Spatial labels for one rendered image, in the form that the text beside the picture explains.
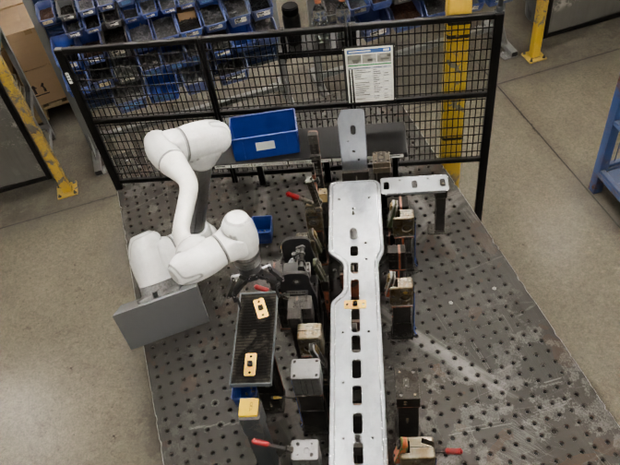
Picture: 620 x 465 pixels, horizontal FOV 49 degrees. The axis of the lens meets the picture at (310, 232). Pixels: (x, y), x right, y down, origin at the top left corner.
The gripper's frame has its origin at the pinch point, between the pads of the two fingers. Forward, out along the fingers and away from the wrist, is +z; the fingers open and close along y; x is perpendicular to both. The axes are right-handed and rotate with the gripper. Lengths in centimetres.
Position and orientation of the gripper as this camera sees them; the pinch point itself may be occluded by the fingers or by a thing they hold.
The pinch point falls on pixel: (258, 298)
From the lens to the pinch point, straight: 237.9
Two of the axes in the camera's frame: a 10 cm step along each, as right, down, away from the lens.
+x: -2.9, -6.9, 6.6
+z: 1.1, 6.6, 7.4
